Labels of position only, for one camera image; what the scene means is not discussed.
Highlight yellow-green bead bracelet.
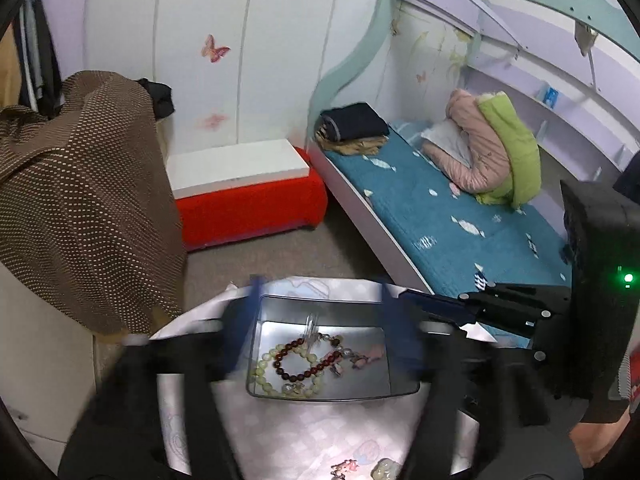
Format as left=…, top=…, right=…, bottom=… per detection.
left=252, top=342, right=326, bottom=396

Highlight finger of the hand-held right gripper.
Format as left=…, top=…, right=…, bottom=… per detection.
left=398, top=282, right=571, bottom=341

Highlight yellow hanging shirt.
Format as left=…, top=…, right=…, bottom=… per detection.
left=0, top=35, right=23, bottom=111

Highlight folded tan clothes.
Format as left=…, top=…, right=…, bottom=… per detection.
left=327, top=135, right=391, bottom=157

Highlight teal bunk bed frame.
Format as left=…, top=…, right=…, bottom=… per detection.
left=305, top=0, right=640, bottom=296

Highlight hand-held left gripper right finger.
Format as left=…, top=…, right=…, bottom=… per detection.
left=377, top=282, right=586, bottom=480

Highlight person's right forearm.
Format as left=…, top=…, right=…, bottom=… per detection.
left=570, top=400, right=636, bottom=468

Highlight red bench with white top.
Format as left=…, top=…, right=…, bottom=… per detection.
left=165, top=139, right=328, bottom=251

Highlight pink padded jacket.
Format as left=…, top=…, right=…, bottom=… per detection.
left=422, top=89, right=511, bottom=193

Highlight black garment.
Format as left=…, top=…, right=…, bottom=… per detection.
left=137, top=77, right=176, bottom=121

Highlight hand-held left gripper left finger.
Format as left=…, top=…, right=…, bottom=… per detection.
left=57, top=275, right=263, bottom=480

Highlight blue printed bed sheet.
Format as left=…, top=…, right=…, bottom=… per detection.
left=320, top=120, right=573, bottom=351

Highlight white wardrobe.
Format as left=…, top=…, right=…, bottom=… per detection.
left=82, top=0, right=391, bottom=171

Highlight brown dotted cloth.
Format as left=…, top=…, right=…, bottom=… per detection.
left=0, top=71, right=188, bottom=336

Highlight white low cabinet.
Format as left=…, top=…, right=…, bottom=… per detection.
left=0, top=260, right=101, bottom=436

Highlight pink flower charm chain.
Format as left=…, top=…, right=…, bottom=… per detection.
left=330, top=460, right=361, bottom=480

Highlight dark hanging jackets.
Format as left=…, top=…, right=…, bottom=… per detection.
left=12, top=0, right=63, bottom=121

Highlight grey metal box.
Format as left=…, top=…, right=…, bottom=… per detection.
left=245, top=294, right=421, bottom=402

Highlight dark red bead bracelet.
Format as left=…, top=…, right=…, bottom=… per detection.
left=272, top=338, right=343, bottom=383

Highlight folded dark clothes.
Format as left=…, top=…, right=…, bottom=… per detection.
left=315, top=102, right=391, bottom=143

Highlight silver bracelet with pink charm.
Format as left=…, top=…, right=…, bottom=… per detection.
left=300, top=312, right=386, bottom=378

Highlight grey hanging object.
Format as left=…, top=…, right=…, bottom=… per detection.
left=574, top=22, right=598, bottom=56

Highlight white pillow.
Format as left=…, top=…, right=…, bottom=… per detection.
left=420, top=120, right=473, bottom=168

